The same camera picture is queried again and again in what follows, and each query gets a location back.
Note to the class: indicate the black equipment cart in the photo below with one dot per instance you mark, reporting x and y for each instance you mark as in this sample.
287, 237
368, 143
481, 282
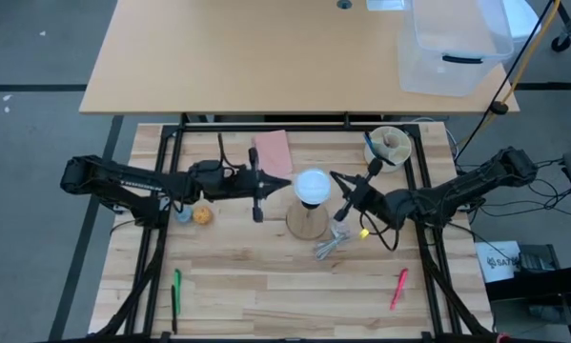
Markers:
542, 286

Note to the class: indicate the light wood desk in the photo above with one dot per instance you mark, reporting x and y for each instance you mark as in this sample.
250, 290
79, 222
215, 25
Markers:
242, 57

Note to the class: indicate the black caster stand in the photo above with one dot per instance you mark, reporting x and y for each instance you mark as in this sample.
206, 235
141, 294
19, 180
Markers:
568, 33

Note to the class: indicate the black clamp knob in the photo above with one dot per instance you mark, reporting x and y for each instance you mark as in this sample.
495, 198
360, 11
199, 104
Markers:
499, 108

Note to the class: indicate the white printed box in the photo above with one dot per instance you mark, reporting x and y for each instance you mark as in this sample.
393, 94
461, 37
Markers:
497, 262

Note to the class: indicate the white round pen holder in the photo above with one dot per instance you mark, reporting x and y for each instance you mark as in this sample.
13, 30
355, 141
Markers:
394, 152

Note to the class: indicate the slim black pen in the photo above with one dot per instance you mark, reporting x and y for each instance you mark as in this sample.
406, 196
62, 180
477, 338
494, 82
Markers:
382, 159

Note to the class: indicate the white round object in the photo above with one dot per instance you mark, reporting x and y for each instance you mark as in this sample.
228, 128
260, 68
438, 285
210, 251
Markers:
521, 24

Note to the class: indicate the blue pen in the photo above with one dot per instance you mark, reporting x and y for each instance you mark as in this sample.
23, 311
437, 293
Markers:
368, 143

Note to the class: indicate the white desk label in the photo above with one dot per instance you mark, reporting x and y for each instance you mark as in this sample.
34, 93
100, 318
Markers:
385, 5

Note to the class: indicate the green marker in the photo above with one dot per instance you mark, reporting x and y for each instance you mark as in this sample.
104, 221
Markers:
177, 290

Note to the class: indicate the clear plastic storage bin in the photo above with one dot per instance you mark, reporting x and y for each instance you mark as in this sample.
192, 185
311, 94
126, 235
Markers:
456, 47

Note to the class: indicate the white globe lightbulb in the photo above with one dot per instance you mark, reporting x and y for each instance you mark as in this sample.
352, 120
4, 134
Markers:
312, 186

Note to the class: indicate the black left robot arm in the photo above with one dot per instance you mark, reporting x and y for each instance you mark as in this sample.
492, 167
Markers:
123, 183

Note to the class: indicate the pink spiral notebook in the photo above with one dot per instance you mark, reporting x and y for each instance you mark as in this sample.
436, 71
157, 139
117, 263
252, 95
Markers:
275, 152

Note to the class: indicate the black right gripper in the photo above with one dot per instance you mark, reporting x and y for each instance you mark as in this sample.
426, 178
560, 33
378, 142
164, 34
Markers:
371, 202

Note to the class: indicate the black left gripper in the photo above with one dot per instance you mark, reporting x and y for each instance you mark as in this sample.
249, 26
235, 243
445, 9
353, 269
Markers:
232, 183

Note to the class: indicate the red marker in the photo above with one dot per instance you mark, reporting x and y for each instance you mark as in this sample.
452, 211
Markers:
399, 288

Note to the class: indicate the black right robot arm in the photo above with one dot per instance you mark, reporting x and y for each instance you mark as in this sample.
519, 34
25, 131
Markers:
456, 195

